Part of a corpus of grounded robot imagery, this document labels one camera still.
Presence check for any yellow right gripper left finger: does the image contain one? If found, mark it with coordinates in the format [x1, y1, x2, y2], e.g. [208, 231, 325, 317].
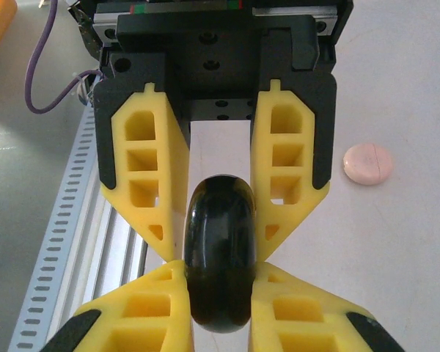
[45, 259, 195, 352]

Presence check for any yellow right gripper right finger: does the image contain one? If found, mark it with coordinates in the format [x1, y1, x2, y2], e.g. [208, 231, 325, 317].
[247, 260, 406, 352]

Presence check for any pink earbud charging case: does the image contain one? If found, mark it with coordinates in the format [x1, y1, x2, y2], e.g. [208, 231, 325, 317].
[342, 143, 394, 186]

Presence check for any black earbud charging case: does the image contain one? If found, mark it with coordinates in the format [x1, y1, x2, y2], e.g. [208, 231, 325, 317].
[183, 175, 259, 335]

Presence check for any aluminium extrusion rail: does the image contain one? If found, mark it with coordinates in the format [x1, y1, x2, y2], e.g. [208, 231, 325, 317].
[54, 199, 150, 320]

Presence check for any grey slotted cable duct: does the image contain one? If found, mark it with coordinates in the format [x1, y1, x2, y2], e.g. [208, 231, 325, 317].
[7, 105, 108, 352]

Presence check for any purple cable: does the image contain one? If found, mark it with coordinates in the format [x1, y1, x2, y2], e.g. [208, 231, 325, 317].
[24, 0, 104, 115]

